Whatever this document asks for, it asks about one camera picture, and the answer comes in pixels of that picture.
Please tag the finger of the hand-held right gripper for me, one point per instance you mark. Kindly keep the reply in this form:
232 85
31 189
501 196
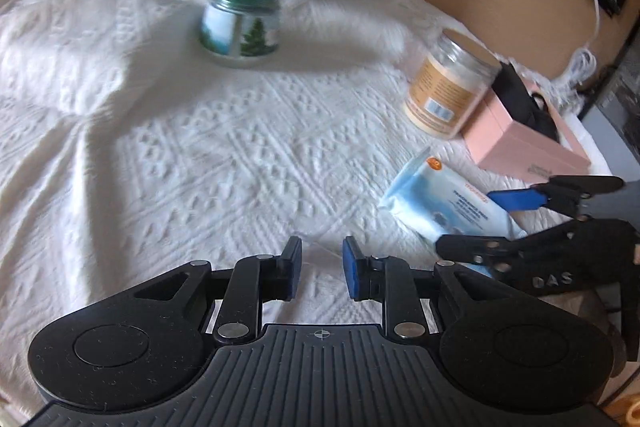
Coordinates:
475 247
515 198

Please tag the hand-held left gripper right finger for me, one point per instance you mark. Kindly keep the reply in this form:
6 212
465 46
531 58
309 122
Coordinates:
350 271

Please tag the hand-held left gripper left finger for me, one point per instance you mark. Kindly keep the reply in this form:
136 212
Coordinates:
293 269

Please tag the blue wet wipes packet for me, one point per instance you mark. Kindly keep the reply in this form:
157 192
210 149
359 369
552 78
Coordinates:
435 192

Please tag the pink cardboard box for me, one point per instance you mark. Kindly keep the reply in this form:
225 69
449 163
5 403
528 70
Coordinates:
510 142

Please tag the black fabric item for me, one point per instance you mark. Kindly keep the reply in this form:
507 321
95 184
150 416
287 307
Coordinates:
520 102

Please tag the orange label glass jar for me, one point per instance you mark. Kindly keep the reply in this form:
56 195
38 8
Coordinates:
445 92

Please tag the black framed picture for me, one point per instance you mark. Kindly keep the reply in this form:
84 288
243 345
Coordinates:
620 82

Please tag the white textured blanket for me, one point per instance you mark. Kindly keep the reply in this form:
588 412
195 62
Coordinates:
175 147

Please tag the green lidded glass jar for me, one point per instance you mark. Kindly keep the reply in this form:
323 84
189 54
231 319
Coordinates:
240 27

